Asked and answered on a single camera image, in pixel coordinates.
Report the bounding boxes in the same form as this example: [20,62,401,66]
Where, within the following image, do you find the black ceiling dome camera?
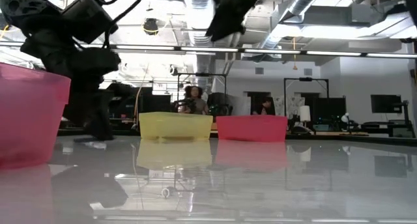
[142,18,160,36]

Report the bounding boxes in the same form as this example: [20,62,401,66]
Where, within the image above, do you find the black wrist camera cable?
[91,0,149,51]

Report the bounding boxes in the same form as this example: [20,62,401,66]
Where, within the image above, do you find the smooth silver ventilation duct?
[259,0,326,51]

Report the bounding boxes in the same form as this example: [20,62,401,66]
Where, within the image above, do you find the long white light strip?
[0,41,417,59]

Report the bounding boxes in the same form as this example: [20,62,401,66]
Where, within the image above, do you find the black desk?
[358,119,416,139]

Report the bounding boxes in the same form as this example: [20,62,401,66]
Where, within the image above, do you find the white desk lamp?
[339,112,352,133]

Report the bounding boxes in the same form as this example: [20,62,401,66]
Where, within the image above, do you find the ribbed silver ventilation duct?
[181,0,220,94]

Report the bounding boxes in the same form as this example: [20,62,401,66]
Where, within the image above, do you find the white paper towel roll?
[298,105,311,122]

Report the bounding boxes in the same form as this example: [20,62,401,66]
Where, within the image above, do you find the black computer monitor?
[370,94,403,114]

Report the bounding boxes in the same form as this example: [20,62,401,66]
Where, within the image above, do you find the large pink plastic tray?
[0,63,72,169]

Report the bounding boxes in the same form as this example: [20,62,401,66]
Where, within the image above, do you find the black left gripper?
[42,49,121,142]

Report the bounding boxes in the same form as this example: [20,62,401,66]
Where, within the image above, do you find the black screen panel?
[110,83,154,119]
[311,97,347,126]

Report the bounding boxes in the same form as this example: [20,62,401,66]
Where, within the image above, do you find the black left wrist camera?
[61,0,119,44]

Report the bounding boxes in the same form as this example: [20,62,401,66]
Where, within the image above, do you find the person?
[182,85,209,116]
[252,96,276,116]

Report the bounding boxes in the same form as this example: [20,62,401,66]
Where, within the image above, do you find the small pink plastic bin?
[216,115,289,143]

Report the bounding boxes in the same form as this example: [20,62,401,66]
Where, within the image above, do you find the yellow plastic bin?
[139,111,214,141]

